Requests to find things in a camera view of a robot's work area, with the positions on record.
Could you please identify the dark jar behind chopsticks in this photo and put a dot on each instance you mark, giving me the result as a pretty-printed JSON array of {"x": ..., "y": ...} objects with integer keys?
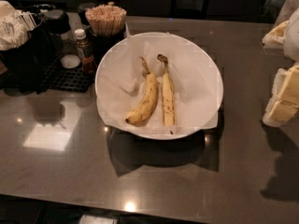
[{"x": 82, "y": 8}]

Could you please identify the white gripper with vent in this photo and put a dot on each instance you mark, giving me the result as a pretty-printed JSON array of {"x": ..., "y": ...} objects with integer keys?
[{"x": 292, "y": 39}]

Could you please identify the white bowl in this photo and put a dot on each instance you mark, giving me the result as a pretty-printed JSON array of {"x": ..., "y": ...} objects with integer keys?
[{"x": 199, "y": 87}]

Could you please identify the black chopstick holder cup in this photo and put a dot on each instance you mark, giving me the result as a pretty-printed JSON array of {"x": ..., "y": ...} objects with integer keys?
[{"x": 102, "y": 44}]

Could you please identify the white paper napkins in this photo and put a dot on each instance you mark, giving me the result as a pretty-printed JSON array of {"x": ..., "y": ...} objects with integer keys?
[{"x": 15, "y": 26}]

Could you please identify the small brown sauce bottle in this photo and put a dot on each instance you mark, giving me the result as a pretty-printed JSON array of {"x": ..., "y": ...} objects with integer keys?
[{"x": 85, "y": 53}]

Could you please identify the straight spotted yellow banana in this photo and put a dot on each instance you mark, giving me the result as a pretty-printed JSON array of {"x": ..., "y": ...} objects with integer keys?
[{"x": 168, "y": 97}]

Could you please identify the black condiment caddy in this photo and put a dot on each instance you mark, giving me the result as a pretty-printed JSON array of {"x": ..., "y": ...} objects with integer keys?
[{"x": 26, "y": 62}]

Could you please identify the curved yellow banana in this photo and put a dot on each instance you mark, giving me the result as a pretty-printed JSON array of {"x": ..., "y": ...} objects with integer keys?
[{"x": 149, "y": 100}]

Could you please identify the glass shaker with black lid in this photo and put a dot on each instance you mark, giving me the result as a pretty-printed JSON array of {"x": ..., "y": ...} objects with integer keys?
[{"x": 57, "y": 25}]

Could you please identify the black grid mat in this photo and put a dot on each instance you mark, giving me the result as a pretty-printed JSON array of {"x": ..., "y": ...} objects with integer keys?
[{"x": 56, "y": 78}]

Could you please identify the white paper liner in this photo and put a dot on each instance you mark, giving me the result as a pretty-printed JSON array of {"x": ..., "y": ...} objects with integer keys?
[{"x": 124, "y": 78}]

